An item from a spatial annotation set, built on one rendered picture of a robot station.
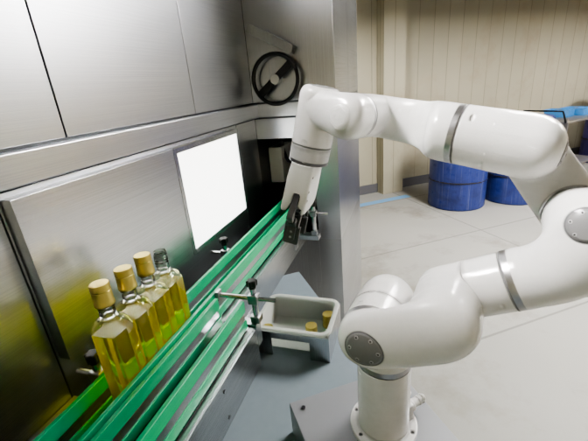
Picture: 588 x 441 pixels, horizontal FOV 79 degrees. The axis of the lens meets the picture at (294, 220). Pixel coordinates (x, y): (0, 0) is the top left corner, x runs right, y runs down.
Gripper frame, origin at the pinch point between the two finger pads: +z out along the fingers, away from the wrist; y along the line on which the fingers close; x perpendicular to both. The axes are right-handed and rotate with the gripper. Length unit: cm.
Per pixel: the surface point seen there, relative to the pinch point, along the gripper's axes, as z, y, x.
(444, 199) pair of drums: 86, -345, 87
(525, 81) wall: -50, -558, 172
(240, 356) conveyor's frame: 33.4, 6.2, -6.1
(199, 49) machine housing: -29, -51, -54
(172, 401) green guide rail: 25.5, 27.7, -10.0
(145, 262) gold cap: 10.2, 13.0, -26.7
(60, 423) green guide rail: 30, 36, -26
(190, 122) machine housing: -8, -34, -47
